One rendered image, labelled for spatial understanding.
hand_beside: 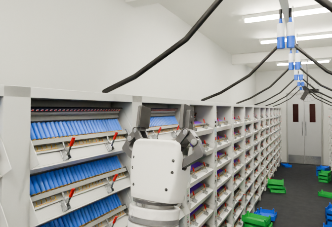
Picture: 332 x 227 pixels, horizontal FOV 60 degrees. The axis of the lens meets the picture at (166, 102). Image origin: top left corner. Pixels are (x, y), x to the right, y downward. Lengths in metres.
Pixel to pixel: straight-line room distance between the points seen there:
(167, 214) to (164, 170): 0.07
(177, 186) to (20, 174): 0.67
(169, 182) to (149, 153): 0.06
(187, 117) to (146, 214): 0.16
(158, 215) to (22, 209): 0.68
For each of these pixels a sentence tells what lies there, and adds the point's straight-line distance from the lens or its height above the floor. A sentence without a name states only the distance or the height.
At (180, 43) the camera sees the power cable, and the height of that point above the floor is 1.93.
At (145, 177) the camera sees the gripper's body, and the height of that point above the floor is 1.54.
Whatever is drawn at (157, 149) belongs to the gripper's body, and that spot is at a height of 1.58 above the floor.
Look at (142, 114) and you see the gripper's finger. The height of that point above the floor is 1.64.
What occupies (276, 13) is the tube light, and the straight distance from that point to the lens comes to 4.05.
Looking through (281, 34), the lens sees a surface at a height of 2.25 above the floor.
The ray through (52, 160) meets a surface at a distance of 1.13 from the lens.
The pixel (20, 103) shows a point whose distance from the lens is 1.03.
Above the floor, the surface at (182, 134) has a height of 1.61.
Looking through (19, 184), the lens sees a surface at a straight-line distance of 1.05.
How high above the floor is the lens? 1.65
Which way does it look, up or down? 1 degrees up
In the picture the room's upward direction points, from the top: straight up
